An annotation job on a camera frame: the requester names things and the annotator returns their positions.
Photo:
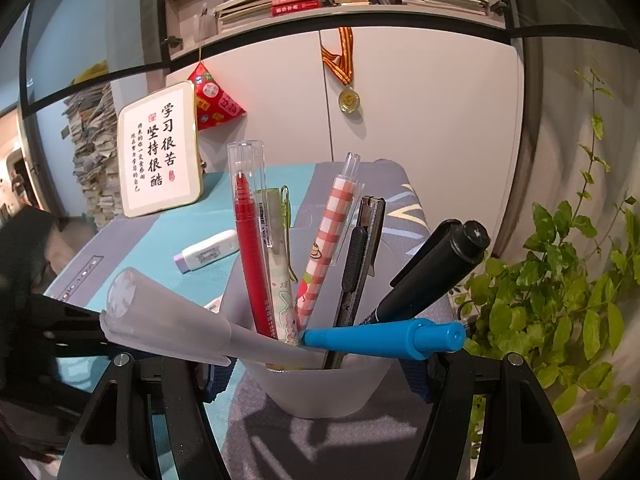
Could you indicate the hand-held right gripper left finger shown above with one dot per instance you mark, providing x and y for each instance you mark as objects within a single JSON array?
[{"x": 220, "y": 380}]

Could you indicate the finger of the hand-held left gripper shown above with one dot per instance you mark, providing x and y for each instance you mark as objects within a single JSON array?
[{"x": 70, "y": 330}]

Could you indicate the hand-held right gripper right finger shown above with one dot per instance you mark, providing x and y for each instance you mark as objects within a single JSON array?
[{"x": 417, "y": 380}]

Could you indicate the blue pen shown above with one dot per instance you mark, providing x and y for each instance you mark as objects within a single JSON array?
[{"x": 375, "y": 337}]

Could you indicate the frosted translucent pen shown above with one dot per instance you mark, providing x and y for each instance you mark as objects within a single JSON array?
[{"x": 165, "y": 315}]

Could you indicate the translucent plastic pen cup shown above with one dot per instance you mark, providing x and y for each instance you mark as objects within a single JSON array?
[{"x": 320, "y": 395}]

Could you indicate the patterned pen with green clip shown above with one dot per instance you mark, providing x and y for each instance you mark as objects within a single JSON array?
[{"x": 280, "y": 300}]

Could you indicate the black marker pen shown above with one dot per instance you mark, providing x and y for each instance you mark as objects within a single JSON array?
[{"x": 440, "y": 260}]

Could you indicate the grey utility knife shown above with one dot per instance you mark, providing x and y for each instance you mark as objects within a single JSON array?
[{"x": 360, "y": 260}]

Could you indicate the red pen with clear cap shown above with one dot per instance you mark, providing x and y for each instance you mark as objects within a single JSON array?
[{"x": 247, "y": 240}]

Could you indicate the red checkered pen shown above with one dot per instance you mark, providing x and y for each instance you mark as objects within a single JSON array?
[{"x": 330, "y": 225}]

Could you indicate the small white item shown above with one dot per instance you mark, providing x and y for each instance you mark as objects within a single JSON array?
[{"x": 214, "y": 304}]

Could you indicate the white eraser with purple end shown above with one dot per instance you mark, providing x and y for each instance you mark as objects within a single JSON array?
[{"x": 207, "y": 251}]

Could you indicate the green leafy plant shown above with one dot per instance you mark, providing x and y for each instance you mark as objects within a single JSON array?
[{"x": 550, "y": 280}]

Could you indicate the stack of newspapers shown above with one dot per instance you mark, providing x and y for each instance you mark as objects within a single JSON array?
[{"x": 95, "y": 160}]

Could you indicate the white calligraphy sign board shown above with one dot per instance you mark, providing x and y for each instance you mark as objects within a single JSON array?
[{"x": 160, "y": 150}]

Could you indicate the yellow object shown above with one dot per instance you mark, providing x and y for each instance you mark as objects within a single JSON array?
[{"x": 92, "y": 72}]

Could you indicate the red pyramid hanging ornament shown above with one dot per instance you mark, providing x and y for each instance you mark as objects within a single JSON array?
[{"x": 215, "y": 100}]

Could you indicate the gold medal with striped ribbon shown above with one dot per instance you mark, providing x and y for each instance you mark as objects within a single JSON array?
[{"x": 348, "y": 100}]

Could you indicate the row of books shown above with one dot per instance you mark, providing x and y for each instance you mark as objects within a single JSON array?
[{"x": 300, "y": 2}]

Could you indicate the grey wall cabinet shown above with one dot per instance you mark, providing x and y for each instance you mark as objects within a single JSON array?
[{"x": 425, "y": 110}]

